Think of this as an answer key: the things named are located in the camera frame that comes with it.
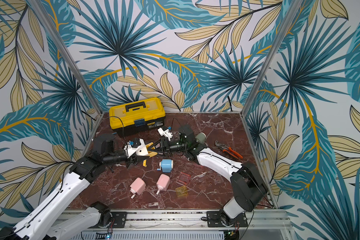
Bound yellow transparent tray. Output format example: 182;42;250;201
175;186;188;198

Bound yellow pencil sharpener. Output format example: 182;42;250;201
143;152;158;167

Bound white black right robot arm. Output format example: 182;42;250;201
147;125;269;227

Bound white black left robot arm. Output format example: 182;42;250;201
0;134;150;240

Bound blue pencil sharpener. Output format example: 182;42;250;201
157;159;174;173

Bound green pencil sharpener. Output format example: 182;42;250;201
195;133;207;144

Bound pink transparent tray front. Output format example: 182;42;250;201
177;172;191;186

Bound pink sharpener front left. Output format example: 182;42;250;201
130;178;146;199

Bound yellow black toolbox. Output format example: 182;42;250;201
109;97;166;137

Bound orange handled pliers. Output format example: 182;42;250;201
215;141;243;160

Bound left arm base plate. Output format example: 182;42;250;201
96;211;127;229

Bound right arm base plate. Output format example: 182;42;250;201
205;210;248;228

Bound aluminium front rail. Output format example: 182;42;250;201
54;209;298;240

